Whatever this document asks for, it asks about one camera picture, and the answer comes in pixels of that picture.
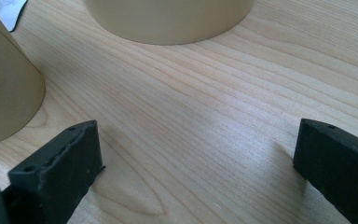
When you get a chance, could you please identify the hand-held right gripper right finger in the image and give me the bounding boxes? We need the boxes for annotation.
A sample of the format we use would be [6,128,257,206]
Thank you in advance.
[293,118,358,224]

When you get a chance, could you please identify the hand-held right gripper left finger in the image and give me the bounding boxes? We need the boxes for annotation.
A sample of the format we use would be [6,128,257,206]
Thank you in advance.
[1,119,106,224]

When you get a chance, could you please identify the shiny sheet with dark edge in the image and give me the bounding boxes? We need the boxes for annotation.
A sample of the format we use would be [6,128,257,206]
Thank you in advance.
[0,0,29,33]

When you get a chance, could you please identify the beige round container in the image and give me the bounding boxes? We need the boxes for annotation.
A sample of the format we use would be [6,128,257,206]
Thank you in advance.
[0,0,47,147]
[82,0,255,47]

